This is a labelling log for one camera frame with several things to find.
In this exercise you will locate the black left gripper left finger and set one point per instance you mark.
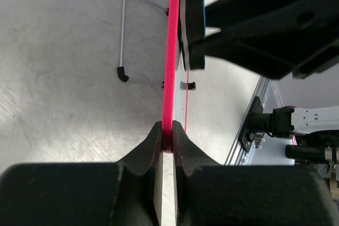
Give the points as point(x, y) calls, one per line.
point(125, 192)

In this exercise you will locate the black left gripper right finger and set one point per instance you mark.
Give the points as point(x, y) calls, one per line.
point(208, 193)

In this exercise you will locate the blue whiteboard eraser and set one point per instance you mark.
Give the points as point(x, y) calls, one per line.
point(191, 29)

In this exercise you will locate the pink framed whiteboard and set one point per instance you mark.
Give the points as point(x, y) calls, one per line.
point(175, 108)

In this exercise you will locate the black whiteboard clip lower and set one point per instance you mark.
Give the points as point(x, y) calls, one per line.
point(188, 86)

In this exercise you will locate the aluminium mounting rail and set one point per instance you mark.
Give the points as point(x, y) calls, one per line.
point(237, 155)

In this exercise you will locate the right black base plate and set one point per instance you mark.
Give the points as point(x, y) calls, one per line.
point(253, 124)

